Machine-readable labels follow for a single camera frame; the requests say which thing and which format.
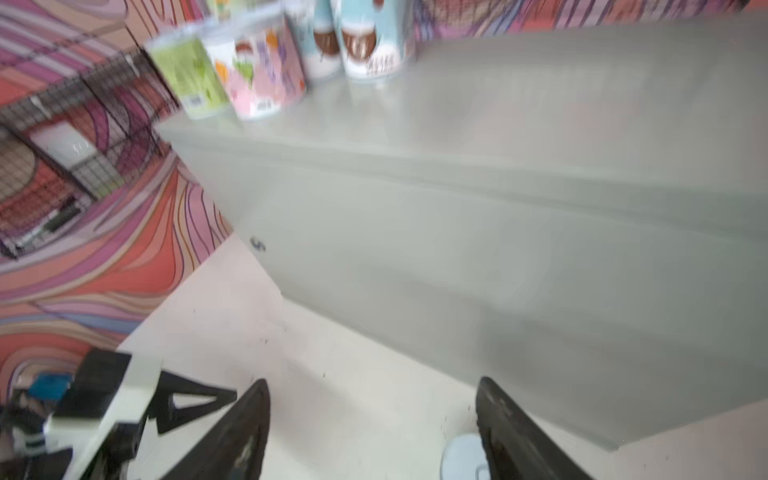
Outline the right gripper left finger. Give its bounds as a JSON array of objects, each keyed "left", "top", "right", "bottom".
[{"left": 162, "top": 379, "right": 271, "bottom": 480}]

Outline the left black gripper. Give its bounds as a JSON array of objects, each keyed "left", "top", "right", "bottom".
[{"left": 1, "top": 370, "right": 238, "bottom": 479}]

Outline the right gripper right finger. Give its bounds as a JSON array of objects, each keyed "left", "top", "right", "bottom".
[{"left": 475, "top": 377, "right": 592, "bottom": 480}]

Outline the green label can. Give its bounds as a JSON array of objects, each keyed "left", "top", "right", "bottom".
[{"left": 144, "top": 22, "right": 230, "bottom": 120}]

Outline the pink label can plain lid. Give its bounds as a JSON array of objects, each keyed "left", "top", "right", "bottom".
[{"left": 199, "top": 3, "right": 307, "bottom": 121}]

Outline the teal label can back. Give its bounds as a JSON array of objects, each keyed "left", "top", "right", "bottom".
[{"left": 330, "top": 0, "right": 416, "bottom": 82}]

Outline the yellow orange label can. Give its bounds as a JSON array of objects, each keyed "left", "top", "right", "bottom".
[{"left": 205, "top": 0, "right": 262, "bottom": 20}]

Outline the blue cabinet lock button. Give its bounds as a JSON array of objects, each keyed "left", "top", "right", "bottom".
[{"left": 249, "top": 237, "right": 266, "bottom": 252}]

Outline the black marker pen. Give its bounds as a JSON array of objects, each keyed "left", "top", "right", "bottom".
[{"left": 13, "top": 205, "right": 82, "bottom": 251}]

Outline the grey metal cabinet box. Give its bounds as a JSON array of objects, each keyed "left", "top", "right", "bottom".
[{"left": 158, "top": 11, "right": 767, "bottom": 447}]

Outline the black wire basket left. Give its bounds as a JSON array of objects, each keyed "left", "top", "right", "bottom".
[{"left": 1, "top": 49, "right": 179, "bottom": 260}]

